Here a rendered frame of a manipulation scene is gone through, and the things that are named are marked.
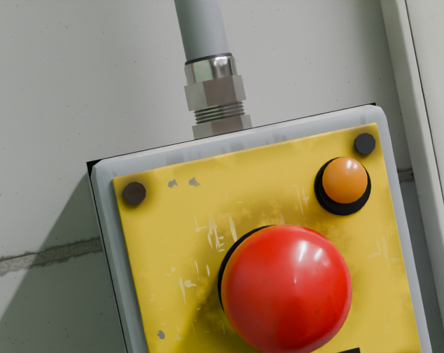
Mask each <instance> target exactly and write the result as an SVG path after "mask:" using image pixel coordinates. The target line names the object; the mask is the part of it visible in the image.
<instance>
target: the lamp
mask: <svg viewBox="0 0 444 353"><path fill-rule="evenodd" d="M322 181H323V187H324V190H325V192H326V194H327V195H328V196H329V198H330V199H332V200H334V201H335V202H339V203H342V204H347V203H351V202H354V201H357V200H358V199H359V198H360V197H361V196H362V195H363V194H364V192H365V190H366V186H367V184H368V178H367V174H366V171H365V169H364V167H363V166H362V165H361V163H360V162H358V161H357V160H355V159H353V158H348V157H342V158H337V159H335V160H333V161H332V162H330V163H329V164H328V165H327V167H326V169H325V170H324V174H323V177H322Z"/></svg>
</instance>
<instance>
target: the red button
mask: <svg viewBox="0 0 444 353"><path fill-rule="evenodd" d="M221 300H222V305H223V309H224V312H225V315H226V317H227V319H228V322H229V324H230V325H231V326H232V328H233V330H234V331H235V332H236V334H237V335H238V336H239V337H240V338H241V339H243V341H244V342H245V343H247V344H248V345H250V346H251V347H252V348H254V349H256V350H258V351H259V352H262V353H310V352H313V351H315V350H316V349H319V348H320V347H323V346H324V345H325V344H326V343H328V342H329V341H330V340H331V339H332V338H333V337H334V336H335V335H336V334H337V333H338V331H339V330H340V329H341V328H342V326H343V324H344V322H345V320H346V318H347V316H348V314H349V310H350V307H351V303H352V280H351V275H350V272H349V268H348V265H347V263H346V261H345V259H344V257H343V255H342V254H341V253H340V251H339V249H338V248H337V247H336V246H335V245H334V243H332V241H330V240H329V239H328V238H326V237H325V236H324V235H322V234H320V233H318V232H317V231H315V230H312V229H309V228H306V227H303V226H297V225H292V224H281V225H275V226H270V227H267V228H263V229H261V230H259V231H257V232H255V233H253V234H252V235H250V236H249V237H248V238H246V239H245V240H244V241H243V242H242V243H241V244H240V245H239V246H238V247H237V248H236V250H234V252H233V253H232V255H231V257H230V258H229V260H228V262H227V264H226V268H225V270H224V272H223V278H222V282H221Z"/></svg>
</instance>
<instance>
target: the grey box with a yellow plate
mask: <svg viewBox="0 0 444 353"><path fill-rule="evenodd" d="M338 157H348V158H353V159H355V160H357V161H359V162H360V163H361V164H362V165H363V166H364V167H365V168H366V170H367V171H368V173H369V176H370V180H371V192H370V196H369V199H368V201H367V202H366V204H365V205H364V206H363V207H362V208H361V209H360V210H359V211H357V212H355V213H353V214H350V215H345V216H341V215H335V214H332V213H330V212H328V211H326V210H325V209H324V208H323V207H322V206H321V205H320V204H319V202H318V200H317V198H316V195H315V193H314V180H315V177H316V175H317V172H318V171H319V169H320V167H321V166H322V165H323V164H324V163H325V162H327V161H329V160H331V159H333V158H338ZM86 164H87V168H88V173H87V177H88V183H89V187H90V192H91V196H92V202H93V206H94V210H95V216H96V220H97V225H98V229H99V235H100V239H101V243H102V249H103V252H104V258H105V262H106V268H107V272H108V275H109V281H110V285H111V291H112V294H113V301H114V304H115V308H116V314H117V318H118V324H119V327H120V334H121V337H122V341H123V347H124V350H125V353H262V352H259V351H258V350H256V349H254V348H252V347H251V346H250V345H248V344H247V343H245V342H244V341H243V339H241V338H240V337H239V336H238V335H237V334H236V332H235V331H234V330H233V328H232V326H231V325H230V324H229V322H228V319H227V317H226V315H225V312H224V309H223V305H222V300H221V282H222V278H223V272H224V270H225V268H226V264H227V262H228V260H229V258H230V257H231V255H232V253H233V252H234V250H236V248H237V247H238V246H239V245H240V244H241V243H242V242H243V241H244V240H245V239H246V238H248V237H249V236H250V235H252V234H253V233H255V232H257V231H259V230H261V229H263V228H267V227H270V226H275V225H281V224H292V225H297V226H303V227H306V228H309V229H312V230H315V231H317V232H318V233H320V234H322V235H324V236H325V237H326V238H328V239H329V240H330V241H332V243H334V245H335V246H336V247H337V248H338V249H339V251H340V253H341V254H342V255H343V257H344V259H345V261H346V263H347V265H348V268H349V272H350V275H351V280H352V303H351V307H350V310H349V314H348V316H347V318H346V320H345V322H344V324H343V326H342V328H341V329H340V330H339V331H338V333H337V334H336V335H335V336H334V337H333V338H332V339H331V340H330V341H329V342H328V343H326V344H325V345H324V346H323V347H320V348H319V349H316V350H315V351H313V352H310V353H432V350H431V343H430V339H429V333H428V329H427V324H426V318H425V314H424V308H423V304H422V297H421V293H420V289H419V282H418V278H417V271H416V267H415V261H414V257H413V253H412V246H411V242H410V236H409V232H408V225H407V221H406V217H405V210H404V206H403V200H402V196H401V189H400V185H399V181H398V175H397V171H396V163H395V160H394V153H393V149H392V145H391V138H390V134H389V128H388V124H387V117H386V116H385V114H384V111H383V110H382V109H381V107H379V106H376V104H375V102H374V103H370V104H364V105H361V106H354V107H350V108H346V109H340V110H337V111H330V112H326V113H320V114H317V115H313V116H306V117H302V118H296V119H293V120H286V121H282V122H278V123H273V124H269V125H262V126H258V127H252V128H249V129H245V130H238V131H234V132H229V133H225V134H218V135H214V136H210V137H205V138H201V139H194V140H190V141H185V142H181V143H177V144H170V145H166V146H161V147H157V148H150V149H146V150H143V151H137V152H133V153H126V154H122V155H117V156H113V157H109V158H102V159H99V160H93V161H89V162H86Z"/></svg>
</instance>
